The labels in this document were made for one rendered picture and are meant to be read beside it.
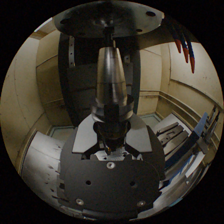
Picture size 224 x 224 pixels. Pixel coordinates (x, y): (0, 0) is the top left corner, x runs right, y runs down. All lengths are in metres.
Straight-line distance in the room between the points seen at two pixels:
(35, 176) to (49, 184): 0.17
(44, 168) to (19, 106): 0.74
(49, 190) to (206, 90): 1.81
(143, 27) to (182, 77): 1.02
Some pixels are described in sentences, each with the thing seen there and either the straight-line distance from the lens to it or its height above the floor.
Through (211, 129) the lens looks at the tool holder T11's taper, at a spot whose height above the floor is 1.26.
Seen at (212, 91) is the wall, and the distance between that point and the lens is 1.02.
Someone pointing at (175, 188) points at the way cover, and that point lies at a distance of 0.81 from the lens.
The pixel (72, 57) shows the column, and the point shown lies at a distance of 0.58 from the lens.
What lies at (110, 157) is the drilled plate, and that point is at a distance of 0.37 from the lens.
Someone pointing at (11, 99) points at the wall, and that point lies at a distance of 1.05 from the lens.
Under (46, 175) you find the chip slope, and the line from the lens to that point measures 0.91.
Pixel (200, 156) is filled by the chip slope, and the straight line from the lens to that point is 1.10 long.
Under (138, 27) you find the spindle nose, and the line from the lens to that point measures 0.15.
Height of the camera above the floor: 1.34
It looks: 31 degrees down
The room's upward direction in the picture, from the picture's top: 3 degrees counter-clockwise
